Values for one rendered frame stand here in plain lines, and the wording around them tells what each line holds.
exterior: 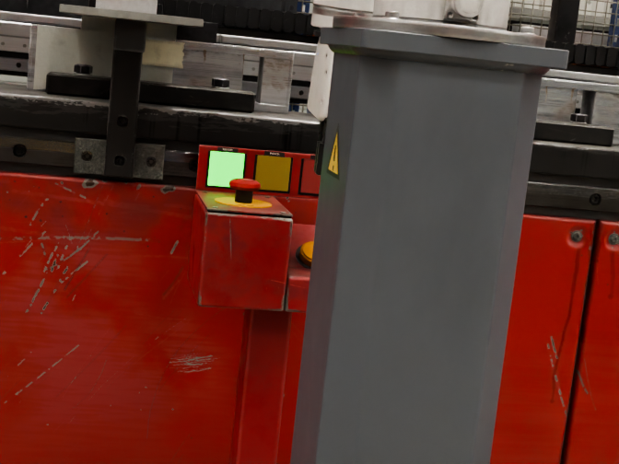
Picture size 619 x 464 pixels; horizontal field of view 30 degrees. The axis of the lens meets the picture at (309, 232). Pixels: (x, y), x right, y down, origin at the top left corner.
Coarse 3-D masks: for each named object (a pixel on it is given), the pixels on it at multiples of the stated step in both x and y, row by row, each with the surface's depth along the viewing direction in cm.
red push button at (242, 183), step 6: (234, 180) 143; (240, 180) 142; (246, 180) 142; (252, 180) 143; (234, 186) 142; (240, 186) 142; (246, 186) 142; (252, 186) 142; (258, 186) 143; (240, 192) 143; (246, 192) 143; (252, 192) 144; (240, 198) 143; (246, 198) 143
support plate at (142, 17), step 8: (64, 8) 144; (72, 8) 144; (80, 8) 144; (88, 8) 144; (96, 8) 145; (104, 8) 145; (88, 16) 169; (96, 16) 150; (104, 16) 145; (112, 16) 145; (120, 16) 145; (128, 16) 145; (136, 16) 146; (144, 16) 146; (152, 16) 146; (160, 16) 146; (168, 16) 146; (168, 24) 167; (176, 24) 147; (184, 24) 147; (192, 24) 147; (200, 24) 147
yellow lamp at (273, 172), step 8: (264, 160) 152; (272, 160) 152; (280, 160) 152; (288, 160) 153; (256, 168) 152; (264, 168) 152; (272, 168) 152; (280, 168) 152; (288, 168) 153; (256, 176) 152; (264, 176) 152; (272, 176) 152; (280, 176) 153; (288, 176) 153; (264, 184) 152; (272, 184) 153; (280, 184) 153
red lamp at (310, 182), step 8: (304, 160) 153; (312, 160) 153; (304, 168) 153; (312, 168) 153; (304, 176) 153; (312, 176) 153; (320, 176) 154; (304, 184) 153; (312, 184) 154; (304, 192) 154; (312, 192) 154
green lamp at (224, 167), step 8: (216, 152) 151; (224, 152) 151; (216, 160) 151; (224, 160) 151; (232, 160) 151; (240, 160) 151; (216, 168) 151; (224, 168) 151; (232, 168) 151; (240, 168) 152; (208, 176) 151; (216, 176) 151; (224, 176) 151; (232, 176) 152; (240, 176) 152; (208, 184) 151; (216, 184) 151; (224, 184) 152
